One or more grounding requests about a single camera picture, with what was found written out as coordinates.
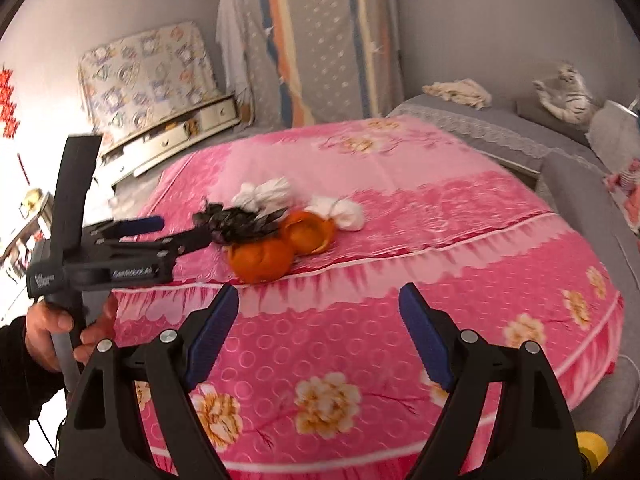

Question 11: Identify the whole orange peel ball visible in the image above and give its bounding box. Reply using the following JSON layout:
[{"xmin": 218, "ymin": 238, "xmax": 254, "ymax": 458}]
[{"xmin": 228, "ymin": 237, "xmax": 294, "ymax": 284}]

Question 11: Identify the orange peel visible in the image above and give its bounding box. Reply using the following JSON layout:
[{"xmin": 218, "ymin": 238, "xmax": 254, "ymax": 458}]
[{"xmin": 280, "ymin": 210, "xmax": 337, "ymax": 257}]

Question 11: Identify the person's left hand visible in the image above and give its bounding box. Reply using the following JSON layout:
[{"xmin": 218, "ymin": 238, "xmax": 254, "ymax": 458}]
[{"xmin": 25, "ymin": 294, "xmax": 118, "ymax": 372}]

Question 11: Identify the white drawer cabinet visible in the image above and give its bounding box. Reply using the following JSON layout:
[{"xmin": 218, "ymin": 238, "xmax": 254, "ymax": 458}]
[{"xmin": 94, "ymin": 93, "xmax": 240, "ymax": 186}]

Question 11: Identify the pink floral quilt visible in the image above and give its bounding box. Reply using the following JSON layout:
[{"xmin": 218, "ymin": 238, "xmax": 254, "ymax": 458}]
[{"xmin": 142, "ymin": 116, "xmax": 624, "ymax": 479}]

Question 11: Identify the white tissue ball right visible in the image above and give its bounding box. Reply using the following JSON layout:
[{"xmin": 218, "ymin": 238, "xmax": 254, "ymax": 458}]
[{"xmin": 305, "ymin": 196, "xmax": 366, "ymax": 232}]

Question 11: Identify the white tissue ball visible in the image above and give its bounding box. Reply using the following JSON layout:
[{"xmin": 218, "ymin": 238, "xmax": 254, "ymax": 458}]
[
  {"xmin": 305, "ymin": 196, "xmax": 366, "ymax": 232},
  {"xmin": 232, "ymin": 177, "xmax": 293, "ymax": 214}
]

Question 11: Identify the white tissue ball left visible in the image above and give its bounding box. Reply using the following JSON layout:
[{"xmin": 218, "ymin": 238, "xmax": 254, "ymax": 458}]
[{"xmin": 232, "ymin": 177, "xmax": 293, "ymax": 214}]

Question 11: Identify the cartoon patterned mattress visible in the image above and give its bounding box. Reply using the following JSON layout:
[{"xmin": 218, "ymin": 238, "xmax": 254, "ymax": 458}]
[{"xmin": 78, "ymin": 21, "xmax": 220, "ymax": 154}]

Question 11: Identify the grey sofa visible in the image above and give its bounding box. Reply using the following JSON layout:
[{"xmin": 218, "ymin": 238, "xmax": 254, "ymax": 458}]
[{"xmin": 392, "ymin": 94, "xmax": 639, "ymax": 445}]

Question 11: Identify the cream crumpled cloth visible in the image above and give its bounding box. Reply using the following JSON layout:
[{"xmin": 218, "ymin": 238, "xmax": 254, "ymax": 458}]
[{"xmin": 422, "ymin": 78, "xmax": 492, "ymax": 110}]

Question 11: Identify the grey cushion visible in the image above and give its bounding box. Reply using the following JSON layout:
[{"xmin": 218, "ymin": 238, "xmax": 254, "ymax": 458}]
[{"xmin": 514, "ymin": 96, "xmax": 589, "ymax": 146}]

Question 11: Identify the floral pink small cloth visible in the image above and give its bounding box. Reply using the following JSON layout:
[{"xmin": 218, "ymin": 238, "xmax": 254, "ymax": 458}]
[{"xmin": 604, "ymin": 158, "xmax": 640, "ymax": 234}]

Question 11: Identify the white tiger plush toy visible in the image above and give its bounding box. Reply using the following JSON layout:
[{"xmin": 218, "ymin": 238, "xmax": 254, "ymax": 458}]
[{"xmin": 533, "ymin": 63, "xmax": 600, "ymax": 128}]

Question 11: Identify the white hanging garment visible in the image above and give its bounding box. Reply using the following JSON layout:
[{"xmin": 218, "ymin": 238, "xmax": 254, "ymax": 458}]
[{"xmin": 216, "ymin": 0, "xmax": 253, "ymax": 122}]

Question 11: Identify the striped grey mattress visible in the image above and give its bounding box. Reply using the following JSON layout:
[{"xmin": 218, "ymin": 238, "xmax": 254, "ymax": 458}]
[{"xmin": 245, "ymin": 0, "xmax": 404, "ymax": 129}]

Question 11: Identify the red wall decoration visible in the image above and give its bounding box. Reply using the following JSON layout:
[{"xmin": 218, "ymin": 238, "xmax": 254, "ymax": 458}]
[{"xmin": 0, "ymin": 67, "xmax": 20, "ymax": 139}]

